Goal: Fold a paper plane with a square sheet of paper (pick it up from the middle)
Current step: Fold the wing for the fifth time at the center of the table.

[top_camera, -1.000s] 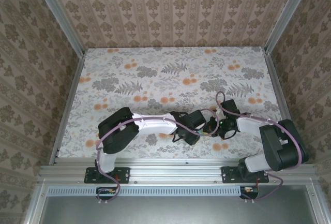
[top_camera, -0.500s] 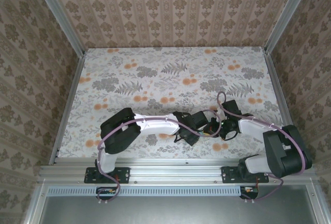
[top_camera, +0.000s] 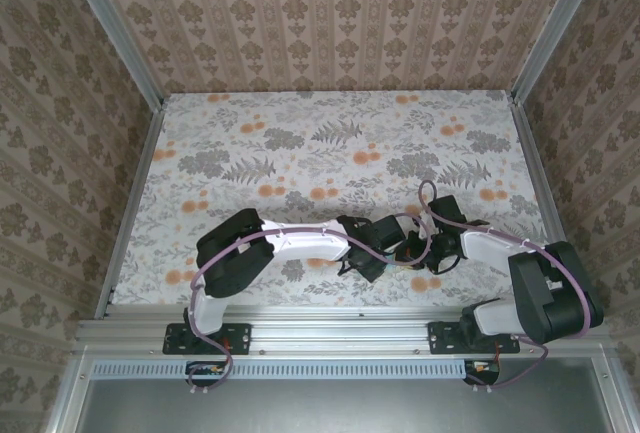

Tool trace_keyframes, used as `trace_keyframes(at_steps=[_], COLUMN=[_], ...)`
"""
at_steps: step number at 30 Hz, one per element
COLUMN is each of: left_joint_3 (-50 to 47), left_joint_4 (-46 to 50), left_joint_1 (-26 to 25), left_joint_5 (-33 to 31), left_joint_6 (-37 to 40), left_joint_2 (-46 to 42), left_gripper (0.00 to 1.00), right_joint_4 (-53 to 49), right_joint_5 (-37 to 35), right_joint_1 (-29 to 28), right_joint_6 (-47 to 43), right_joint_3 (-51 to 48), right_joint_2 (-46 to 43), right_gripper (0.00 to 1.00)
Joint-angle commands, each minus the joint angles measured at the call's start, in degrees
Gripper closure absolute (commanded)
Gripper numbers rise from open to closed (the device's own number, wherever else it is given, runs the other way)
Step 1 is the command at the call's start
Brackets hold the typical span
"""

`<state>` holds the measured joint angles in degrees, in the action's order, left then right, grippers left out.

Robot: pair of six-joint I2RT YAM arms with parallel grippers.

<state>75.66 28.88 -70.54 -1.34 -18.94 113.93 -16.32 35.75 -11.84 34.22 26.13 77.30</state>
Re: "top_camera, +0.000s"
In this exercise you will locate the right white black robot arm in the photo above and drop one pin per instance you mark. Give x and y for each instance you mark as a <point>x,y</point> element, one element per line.
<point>555,293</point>

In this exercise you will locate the small black circuit board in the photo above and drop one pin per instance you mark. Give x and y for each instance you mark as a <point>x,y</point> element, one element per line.
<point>205,370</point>
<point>480,368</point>

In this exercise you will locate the aluminium side rail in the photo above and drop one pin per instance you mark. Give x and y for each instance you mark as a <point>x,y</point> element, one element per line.
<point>540,178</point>
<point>131,203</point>

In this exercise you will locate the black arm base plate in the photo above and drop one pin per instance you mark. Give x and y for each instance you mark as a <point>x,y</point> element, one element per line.
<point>442,340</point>
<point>240,335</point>

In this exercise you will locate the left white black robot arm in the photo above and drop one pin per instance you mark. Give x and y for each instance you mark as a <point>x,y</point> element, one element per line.
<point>235,258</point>

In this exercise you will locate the aluminium corner post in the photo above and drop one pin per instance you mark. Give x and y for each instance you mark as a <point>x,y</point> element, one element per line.
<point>555,28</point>
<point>115,28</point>

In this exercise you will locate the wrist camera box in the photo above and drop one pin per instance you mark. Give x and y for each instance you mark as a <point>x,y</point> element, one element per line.
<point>449,213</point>
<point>389,234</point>

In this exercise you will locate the wide aluminium frame rail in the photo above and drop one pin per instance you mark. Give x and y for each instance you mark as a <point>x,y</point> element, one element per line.
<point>340,333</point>

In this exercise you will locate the grey metal sheet panel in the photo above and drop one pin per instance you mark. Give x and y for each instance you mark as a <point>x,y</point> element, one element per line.
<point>325,408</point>

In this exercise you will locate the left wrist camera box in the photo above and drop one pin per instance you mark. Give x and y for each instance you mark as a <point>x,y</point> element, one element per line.
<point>389,234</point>

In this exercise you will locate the floral table mat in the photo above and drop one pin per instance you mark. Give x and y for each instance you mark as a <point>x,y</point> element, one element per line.
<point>325,118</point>

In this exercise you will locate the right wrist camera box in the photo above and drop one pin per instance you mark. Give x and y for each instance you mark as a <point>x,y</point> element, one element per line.
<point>449,213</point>

